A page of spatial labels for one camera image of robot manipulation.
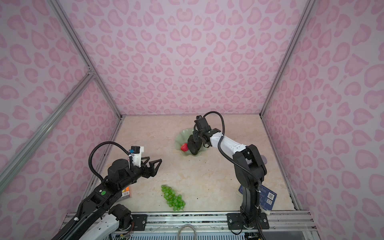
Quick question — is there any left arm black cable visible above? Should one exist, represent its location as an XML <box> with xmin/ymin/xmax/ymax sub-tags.
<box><xmin>87</xmin><ymin>141</ymin><xmax>131</xmax><ymax>182</ymax></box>

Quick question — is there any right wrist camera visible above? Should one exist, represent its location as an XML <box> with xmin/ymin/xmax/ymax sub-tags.
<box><xmin>194</xmin><ymin>116</ymin><xmax>211</xmax><ymax>132</ymax></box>

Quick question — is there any blue card packet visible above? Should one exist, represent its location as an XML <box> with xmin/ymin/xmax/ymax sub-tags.
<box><xmin>238</xmin><ymin>186</ymin><xmax>277</xmax><ymax>215</ymax></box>

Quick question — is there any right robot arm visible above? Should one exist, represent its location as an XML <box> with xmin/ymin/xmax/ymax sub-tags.
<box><xmin>188</xmin><ymin>126</ymin><xmax>267</xmax><ymax>229</ymax></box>

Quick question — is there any small colourful box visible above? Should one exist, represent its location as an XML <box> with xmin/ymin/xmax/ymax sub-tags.
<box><xmin>122</xmin><ymin>187</ymin><xmax>131</xmax><ymax>198</ymax></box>

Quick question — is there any grey cable loop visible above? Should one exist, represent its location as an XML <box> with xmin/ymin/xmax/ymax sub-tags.
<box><xmin>176</xmin><ymin>223</ymin><xmax>198</xmax><ymax>240</ymax></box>

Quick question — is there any green fake grape bunch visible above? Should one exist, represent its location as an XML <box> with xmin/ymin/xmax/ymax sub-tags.
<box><xmin>161</xmin><ymin>185</ymin><xmax>186</xmax><ymax>212</ymax></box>

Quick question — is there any diagonal aluminium frame bar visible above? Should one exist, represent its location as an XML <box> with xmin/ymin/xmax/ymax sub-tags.
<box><xmin>1</xmin><ymin>71</ymin><xmax>95</xmax><ymax>193</ymax></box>

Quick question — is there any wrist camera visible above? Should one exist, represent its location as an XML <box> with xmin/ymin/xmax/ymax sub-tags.
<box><xmin>130</xmin><ymin>146</ymin><xmax>145</xmax><ymax>168</ymax></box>
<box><xmin>194</xmin><ymin>116</ymin><xmax>211</xmax><ymax>132</ymax></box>

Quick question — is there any aluminium front rail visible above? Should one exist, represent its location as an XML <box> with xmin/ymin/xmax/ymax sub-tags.
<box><xmin>82</xmin><ymin>211</ymin><xmax>320</xmax><ymax>240</ymax></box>

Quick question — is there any green wavy fruit bowl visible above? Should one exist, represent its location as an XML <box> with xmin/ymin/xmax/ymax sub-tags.
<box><xmin>175</xmin><ymin>128</ymin><xmax>208</xmax><ymax>157</ymax></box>

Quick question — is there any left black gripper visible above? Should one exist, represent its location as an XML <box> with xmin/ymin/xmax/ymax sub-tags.
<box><xmin>119</xmin><ymin>155</ymin><xmax>162</xmax><ymax>192</ymax></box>

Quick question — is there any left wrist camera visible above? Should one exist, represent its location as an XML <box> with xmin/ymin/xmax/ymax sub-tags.
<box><xmin>130</xmin><ymin>146</ymin><xmax>145</xmax><ymax>168</ymax></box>

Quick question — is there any dark avocado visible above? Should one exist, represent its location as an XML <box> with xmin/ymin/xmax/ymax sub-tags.
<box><xmin>187</xmin><ymin>135</ymin><xmax>203</xmax><ymax>156</ymax></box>

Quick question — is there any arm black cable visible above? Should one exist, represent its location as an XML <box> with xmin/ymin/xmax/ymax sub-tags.
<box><xmin>87</xmin><ymin>141</ymin><xmax>131</xmax><ymax>182</ymax></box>
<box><xmin>202</xmin><ymin>110</ymin><xmax>265</xmax><ymax>208</ymax></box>

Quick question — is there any red fake apple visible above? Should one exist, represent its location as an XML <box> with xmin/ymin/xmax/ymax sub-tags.
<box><xmin>180</xmin><ymin>143</ymin><xmax>189</xmax><ymax>152</ymax></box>

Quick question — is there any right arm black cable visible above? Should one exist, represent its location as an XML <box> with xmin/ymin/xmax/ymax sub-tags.
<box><xmin>202</xmin><ymin>110</ymin><xmax>265</xmax><ymax>208</ymax></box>

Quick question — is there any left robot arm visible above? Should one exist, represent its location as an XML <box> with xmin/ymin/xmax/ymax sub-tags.
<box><xmin>53</xmin><ymin>157</ymin><xmax>162</xmax><ymax>240</ymax></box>

